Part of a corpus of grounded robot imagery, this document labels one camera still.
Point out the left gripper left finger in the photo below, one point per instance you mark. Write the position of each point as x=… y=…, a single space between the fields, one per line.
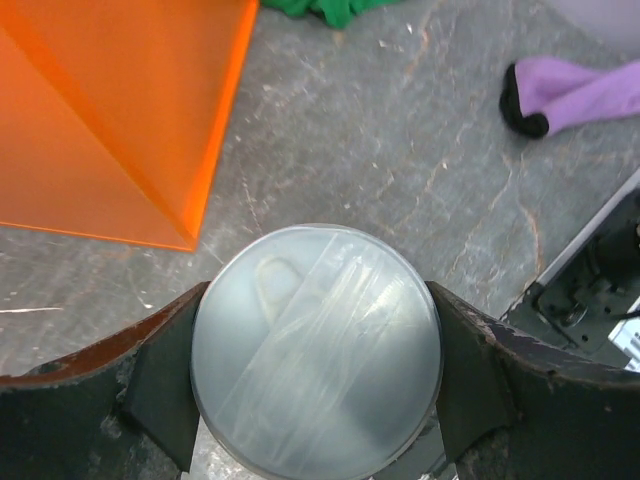
x=121 y=408

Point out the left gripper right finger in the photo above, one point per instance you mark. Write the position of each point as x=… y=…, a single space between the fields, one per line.
x=511 y=406

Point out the green label noodle cup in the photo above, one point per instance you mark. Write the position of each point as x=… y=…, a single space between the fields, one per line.
x=316 y=354

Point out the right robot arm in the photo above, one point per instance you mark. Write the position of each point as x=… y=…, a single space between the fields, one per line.
x=587 y=301

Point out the orange wooden box cabinet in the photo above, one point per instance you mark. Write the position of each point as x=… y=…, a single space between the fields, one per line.
x=113 y=114

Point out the purple cloth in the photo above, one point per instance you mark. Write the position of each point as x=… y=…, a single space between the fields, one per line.
x=542 y=95

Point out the green cloth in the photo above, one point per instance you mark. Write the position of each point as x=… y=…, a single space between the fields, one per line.
x=336 y=14

